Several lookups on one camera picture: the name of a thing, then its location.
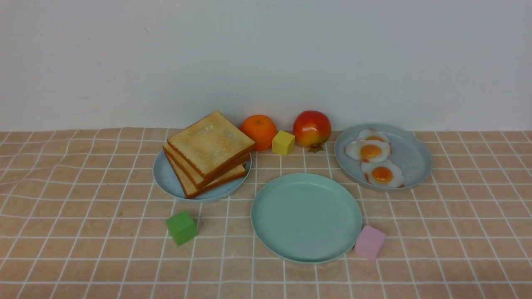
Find red pomegranate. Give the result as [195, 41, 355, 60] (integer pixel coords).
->
[293, 110, 331, 153]

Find checkered peach tablecloth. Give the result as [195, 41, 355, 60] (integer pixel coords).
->
[0, 127, 532, 299]

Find yellow cube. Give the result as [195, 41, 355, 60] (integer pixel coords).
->
[271, 130, 295, 155]

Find grey-blue egg plate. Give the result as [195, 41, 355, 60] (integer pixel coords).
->
[334, 123, 433, 191]

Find green cube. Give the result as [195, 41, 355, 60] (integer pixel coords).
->
[166, 211, 198, 246]

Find teal centre plate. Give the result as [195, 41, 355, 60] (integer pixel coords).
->
[250, 173, 363, 265]

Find pink cube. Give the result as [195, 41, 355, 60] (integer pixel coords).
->
[354, 225, 387, 261]

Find fried egg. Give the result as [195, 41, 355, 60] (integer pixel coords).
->
[344, 139, 392, 163]
[361, 160, 405, 189]
[356, 128, 391, 144]

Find toast slice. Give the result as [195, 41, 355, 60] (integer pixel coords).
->
[165, 153, 247, 199]
[163, 142, 249, 189]
[167, 110, 256, 179]

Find orange fruit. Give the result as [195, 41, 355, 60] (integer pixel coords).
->
[240, 114, 278, 151]

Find blue bread plate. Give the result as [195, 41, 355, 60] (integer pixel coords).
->
[153, 151, 253, 203]

